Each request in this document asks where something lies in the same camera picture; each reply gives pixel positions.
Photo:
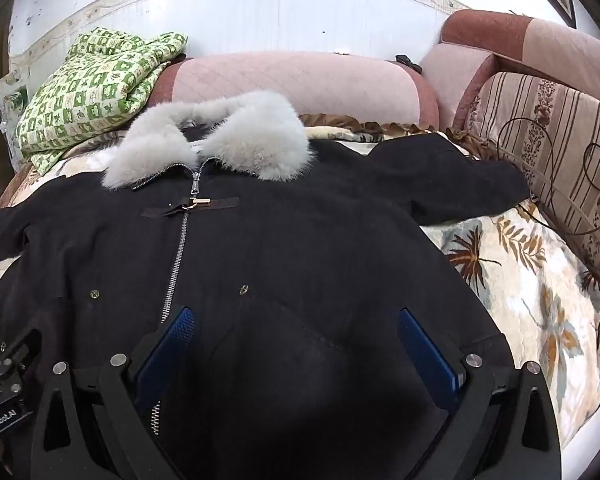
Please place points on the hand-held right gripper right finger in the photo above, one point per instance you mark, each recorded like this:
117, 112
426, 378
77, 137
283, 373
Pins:
430, 355

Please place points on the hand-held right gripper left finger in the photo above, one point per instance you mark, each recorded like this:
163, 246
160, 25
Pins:
167, 350

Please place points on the striped floral sofa cushion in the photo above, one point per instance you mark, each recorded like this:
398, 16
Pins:
555, 130

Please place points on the leaf print plush blanket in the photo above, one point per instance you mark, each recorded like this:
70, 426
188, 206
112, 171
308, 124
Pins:
520, 280

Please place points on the black coat with fur collar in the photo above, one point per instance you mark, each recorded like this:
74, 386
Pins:
290, 240

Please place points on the green patterned quilt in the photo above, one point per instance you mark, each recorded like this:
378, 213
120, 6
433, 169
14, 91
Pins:
95, 90

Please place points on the pink brown sofa corner cushion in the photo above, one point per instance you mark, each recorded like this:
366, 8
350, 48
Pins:
485, 45

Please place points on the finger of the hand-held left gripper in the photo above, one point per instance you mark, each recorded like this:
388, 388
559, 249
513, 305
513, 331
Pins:
22, 347

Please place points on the small black object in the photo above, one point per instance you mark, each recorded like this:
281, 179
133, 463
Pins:
407, 61

